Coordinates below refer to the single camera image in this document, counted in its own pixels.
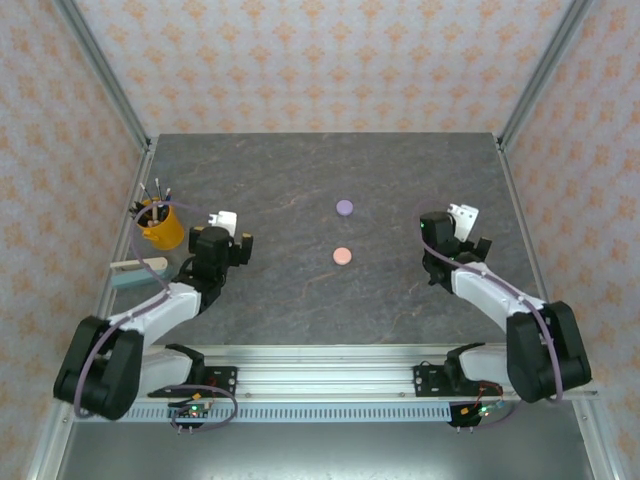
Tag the right aluminium table side rail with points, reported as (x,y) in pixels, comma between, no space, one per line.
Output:
(507,170)

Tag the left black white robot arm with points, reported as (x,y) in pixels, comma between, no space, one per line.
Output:
(160,305)

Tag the pink earbud charging case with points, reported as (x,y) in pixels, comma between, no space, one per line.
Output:
(342,256)

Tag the aluminium table side rail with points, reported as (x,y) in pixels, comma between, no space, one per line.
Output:
(507,170)
(144,170)

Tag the beige and blue stapler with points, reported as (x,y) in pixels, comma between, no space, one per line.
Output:
(132,277)

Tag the black pencil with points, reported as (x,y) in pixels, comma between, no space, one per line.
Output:
(139,207)

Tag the blue and red pen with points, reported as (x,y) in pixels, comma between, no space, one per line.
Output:
(166,197)

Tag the right aluminium frame post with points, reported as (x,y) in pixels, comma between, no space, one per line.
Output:
(545,70)

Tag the yellow metal pen cup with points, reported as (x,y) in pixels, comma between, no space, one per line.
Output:
(167,232)

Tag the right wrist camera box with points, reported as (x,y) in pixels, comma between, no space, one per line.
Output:
(467,220)

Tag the aluminium frame post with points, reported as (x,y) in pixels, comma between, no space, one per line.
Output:
(545,70)
(100,70)

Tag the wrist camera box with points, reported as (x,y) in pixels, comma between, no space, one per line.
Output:
(227,220)
(467,220)

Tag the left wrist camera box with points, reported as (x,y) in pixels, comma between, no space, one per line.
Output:
(227,220)

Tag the left aluminium table side rail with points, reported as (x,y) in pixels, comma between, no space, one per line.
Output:
(144,170)

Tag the grey metal sheet panel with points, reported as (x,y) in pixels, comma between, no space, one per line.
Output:
(325,455)

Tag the purple earbud charging case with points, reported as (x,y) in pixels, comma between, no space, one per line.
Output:
(344,207)

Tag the left aluminium frame post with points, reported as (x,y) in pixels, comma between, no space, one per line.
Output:
(100,70)

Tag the beige wooden stick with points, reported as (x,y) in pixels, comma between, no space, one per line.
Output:
(156,212)

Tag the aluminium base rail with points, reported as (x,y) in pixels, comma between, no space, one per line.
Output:
(325,380)

